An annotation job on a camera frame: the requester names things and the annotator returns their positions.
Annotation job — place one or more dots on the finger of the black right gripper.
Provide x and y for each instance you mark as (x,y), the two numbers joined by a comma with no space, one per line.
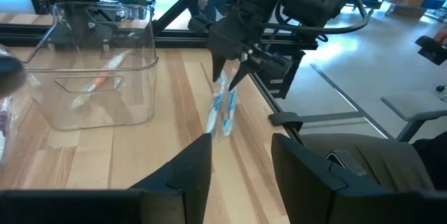
(244,70)
(219,65)

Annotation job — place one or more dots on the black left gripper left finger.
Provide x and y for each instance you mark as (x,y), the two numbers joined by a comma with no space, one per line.
(104,206)

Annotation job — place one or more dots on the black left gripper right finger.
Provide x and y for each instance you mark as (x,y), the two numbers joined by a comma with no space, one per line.
(349,210)

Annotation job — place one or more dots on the orange toothbrush yellow bristles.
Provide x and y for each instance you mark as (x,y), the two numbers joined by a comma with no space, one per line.
(99,81)

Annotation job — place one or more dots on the purple toothbrush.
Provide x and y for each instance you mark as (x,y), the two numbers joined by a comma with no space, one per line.
(4,123)

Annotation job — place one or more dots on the black table clamp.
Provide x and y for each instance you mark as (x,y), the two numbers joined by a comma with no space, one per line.
(284,119)

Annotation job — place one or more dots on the clear plastic bin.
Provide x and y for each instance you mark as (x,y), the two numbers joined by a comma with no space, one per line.
(35,77)
(3,51)

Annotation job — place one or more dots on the person's hand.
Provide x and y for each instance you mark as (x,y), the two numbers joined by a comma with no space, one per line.
(441,37)

